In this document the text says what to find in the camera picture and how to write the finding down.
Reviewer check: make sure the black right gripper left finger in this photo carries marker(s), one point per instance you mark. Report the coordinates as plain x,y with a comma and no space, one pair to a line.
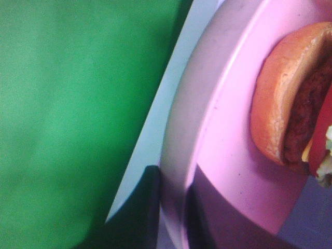
136,223

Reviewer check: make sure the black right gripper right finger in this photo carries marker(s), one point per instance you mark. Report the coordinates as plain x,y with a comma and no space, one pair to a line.
238,207

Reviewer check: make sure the pink round plate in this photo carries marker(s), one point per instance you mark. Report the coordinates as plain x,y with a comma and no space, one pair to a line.
208,125

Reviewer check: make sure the white microwave oven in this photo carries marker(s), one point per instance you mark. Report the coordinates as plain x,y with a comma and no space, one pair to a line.
148,147

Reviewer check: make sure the hamburger with lettuce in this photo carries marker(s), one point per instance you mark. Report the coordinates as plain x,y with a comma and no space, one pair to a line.
291,106

